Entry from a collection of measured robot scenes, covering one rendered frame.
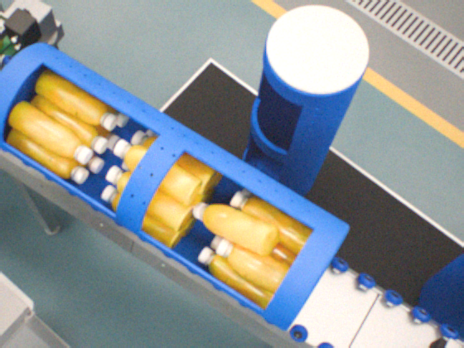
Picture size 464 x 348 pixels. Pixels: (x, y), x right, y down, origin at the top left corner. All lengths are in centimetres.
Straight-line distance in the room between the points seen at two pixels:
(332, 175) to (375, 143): 34
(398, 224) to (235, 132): 71
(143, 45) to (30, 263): 107
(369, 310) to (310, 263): 37
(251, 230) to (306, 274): 15
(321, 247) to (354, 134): 155
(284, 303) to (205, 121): 140
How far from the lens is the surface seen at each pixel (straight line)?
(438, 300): 253
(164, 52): 317
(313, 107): 198
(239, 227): 158
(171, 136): 163
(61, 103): 178
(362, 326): 185
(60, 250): 284
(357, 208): 277
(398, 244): 276
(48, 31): 233
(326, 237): 156
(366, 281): 181
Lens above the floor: 269
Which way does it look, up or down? 67 degrees down
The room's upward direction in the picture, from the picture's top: 3 degrees clockwise
